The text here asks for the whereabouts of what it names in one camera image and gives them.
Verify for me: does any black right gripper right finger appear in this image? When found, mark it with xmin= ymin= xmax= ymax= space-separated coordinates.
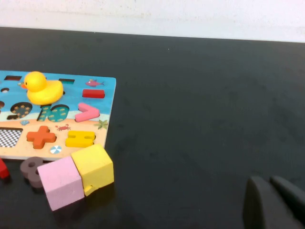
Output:
xmin=269 ymin=176 xmax=305 ymax=222

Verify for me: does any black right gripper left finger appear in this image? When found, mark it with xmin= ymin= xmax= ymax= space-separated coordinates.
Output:
xmin=242 ymin=176 xmax=305 ymax=229

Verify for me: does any pink greater-than sign piece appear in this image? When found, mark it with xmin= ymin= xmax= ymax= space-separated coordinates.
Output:
xmin=75 ymin=102 xmax=100 ymax=123

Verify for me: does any yellow equals sign piece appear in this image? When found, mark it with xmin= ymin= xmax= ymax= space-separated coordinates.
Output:
xmin=65 ymin=130 xmax=96 ymax=148

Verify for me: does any red minus sign piece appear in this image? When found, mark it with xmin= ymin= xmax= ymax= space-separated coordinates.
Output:
xmin=82 ymin=88 xmax=105 ymax=98

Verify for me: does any colourful wooden number puzzle board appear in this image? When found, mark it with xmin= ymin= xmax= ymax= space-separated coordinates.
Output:
xmin=0 ymin=70 xmax=117 ymax=160

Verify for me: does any orange plus sign piece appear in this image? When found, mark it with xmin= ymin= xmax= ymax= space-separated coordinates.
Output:
xmin=26 ymin=125 xmax=57 ymax=150

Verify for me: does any brown number eight piece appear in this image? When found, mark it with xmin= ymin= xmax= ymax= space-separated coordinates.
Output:
xmin=20 ymin=156 xmax=45 ymax=189

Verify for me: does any red number seven piece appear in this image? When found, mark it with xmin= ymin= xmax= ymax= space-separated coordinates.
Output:
xmin=0 ymin=157 xmax=10 ymax=179

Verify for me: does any yellow foam cube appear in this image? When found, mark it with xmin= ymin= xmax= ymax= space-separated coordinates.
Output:
xmin=71 ymin=144 xmax=114 ymax=197

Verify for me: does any light pink foam cube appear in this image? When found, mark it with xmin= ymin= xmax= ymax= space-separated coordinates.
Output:
xmin=37 ymin=156 xmax=86 ymax=212

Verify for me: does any yellow rubber duck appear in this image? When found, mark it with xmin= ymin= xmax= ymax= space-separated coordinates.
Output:
xmin=21 ymin=71 xmax=64 ymax=105

